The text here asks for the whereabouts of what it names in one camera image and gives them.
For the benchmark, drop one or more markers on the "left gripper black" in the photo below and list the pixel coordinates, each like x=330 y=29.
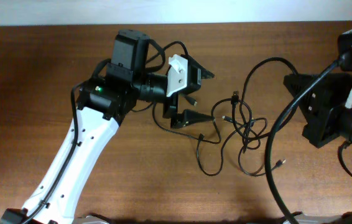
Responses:
x=188 y=116

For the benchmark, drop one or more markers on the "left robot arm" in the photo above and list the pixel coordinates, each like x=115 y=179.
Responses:
x=99 y=106

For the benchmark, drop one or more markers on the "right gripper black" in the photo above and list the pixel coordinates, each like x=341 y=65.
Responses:
x=331 y=93

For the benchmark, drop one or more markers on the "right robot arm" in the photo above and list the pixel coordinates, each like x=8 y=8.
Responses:
x=303 y=83

